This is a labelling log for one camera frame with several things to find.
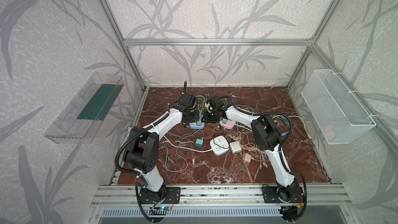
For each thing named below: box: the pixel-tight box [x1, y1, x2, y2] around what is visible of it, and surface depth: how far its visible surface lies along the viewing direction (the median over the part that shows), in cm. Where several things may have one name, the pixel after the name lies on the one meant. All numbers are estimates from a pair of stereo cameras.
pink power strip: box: [219, 117, 236, 130], surface depth 98 cm
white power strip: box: [209, 135, 230, 157], surface depth 88 cm
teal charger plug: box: [194, 138, 204, 149], surface depth 91 cm
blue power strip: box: [189, 122, 206, 130], surface depth 98 cm
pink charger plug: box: [244, 152, 252, 163], surface depth 86 cm
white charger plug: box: [229, 141, 243, 154], surface depth 88 cm
